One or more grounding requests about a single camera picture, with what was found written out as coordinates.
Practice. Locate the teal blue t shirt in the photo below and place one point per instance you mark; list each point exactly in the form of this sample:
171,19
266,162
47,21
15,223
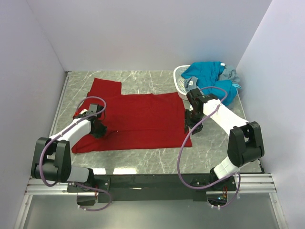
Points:
219,92

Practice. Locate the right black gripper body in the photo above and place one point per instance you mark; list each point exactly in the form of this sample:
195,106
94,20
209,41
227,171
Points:
195,117

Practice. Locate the aluminium frame rail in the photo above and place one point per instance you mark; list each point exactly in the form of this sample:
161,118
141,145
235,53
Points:
250,183

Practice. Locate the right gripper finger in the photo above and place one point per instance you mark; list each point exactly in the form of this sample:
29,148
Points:
197,129
186,120

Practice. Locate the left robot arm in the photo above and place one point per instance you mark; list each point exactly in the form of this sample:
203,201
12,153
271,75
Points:
52,156

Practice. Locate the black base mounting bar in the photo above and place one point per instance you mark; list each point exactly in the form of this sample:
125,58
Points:
147,187

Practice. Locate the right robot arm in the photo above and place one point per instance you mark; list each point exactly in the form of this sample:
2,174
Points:
245,141

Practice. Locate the grey blue t shirt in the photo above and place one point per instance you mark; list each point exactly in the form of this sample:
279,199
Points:
205,74

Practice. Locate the white plastic laundry basket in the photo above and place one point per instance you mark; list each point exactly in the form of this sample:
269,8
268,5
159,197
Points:
179,81

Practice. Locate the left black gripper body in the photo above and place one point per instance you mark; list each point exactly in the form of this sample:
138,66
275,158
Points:
97,132

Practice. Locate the red t shirt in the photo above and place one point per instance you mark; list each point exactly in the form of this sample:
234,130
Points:
134,121

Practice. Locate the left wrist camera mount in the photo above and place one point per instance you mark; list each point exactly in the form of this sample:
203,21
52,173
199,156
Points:
80,114

